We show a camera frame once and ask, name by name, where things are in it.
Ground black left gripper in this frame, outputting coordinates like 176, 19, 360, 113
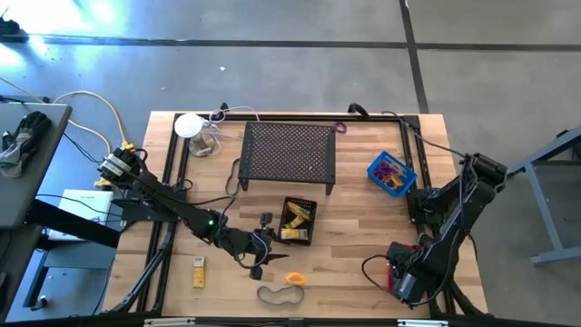
224, 211, 291, 282

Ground black perforated metal shelf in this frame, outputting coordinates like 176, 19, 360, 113
237, 121, 338, 196

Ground blue slotted plastic basket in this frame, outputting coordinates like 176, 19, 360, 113
366, 150, 419, 199

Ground black desk crossbar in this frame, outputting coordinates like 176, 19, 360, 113
26, 198, 122, 249

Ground black slotted plastic basket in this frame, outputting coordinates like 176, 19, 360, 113
277, 195, 319, 247

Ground white mushroom-shaped lamp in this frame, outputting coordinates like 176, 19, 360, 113
173, 113, 220, 158

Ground white box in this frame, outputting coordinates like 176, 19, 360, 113
47, 188, 114, 242

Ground grey side table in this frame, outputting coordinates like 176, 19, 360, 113
0, 102, 74, 231

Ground black and grey gloves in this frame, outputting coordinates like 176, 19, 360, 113
0, 110, 53, 179

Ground silver metal bracket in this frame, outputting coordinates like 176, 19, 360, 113
143, 317, 197, 327
397, 318, 450, 327

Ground white lamp cable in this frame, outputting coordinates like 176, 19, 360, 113
202, 106, 261, 158

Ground grey-blue table frame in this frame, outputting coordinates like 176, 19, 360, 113
507, 125, 581, 267

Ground cream yellow cable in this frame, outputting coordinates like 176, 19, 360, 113
53, 90, 136, 154

